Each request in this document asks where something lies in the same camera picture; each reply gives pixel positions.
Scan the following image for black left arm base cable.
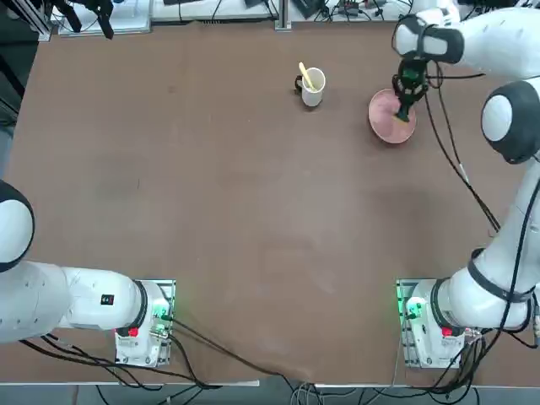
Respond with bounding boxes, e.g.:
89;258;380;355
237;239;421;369
170;318;321;392

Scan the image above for white smiley mug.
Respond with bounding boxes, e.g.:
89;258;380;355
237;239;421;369
294;67;327;108

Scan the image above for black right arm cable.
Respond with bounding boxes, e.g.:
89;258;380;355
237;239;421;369
415;16;540;338

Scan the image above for black tripod legs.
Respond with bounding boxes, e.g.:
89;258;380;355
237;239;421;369
50;0;116;41

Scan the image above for black right arm base cables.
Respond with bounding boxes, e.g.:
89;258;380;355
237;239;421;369
421;324;540;405

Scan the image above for aluminium post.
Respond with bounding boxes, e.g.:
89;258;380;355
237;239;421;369
274;0;293;31

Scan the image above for pink plate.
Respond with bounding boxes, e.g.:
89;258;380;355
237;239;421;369
368;88;419;147

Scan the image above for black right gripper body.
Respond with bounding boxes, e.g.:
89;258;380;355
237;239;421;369
399;59;426;94

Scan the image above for black power brick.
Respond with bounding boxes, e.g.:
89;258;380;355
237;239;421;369
293;0;331;20

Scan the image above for yellow spoon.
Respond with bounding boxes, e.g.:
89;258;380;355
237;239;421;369
298;62;317;91

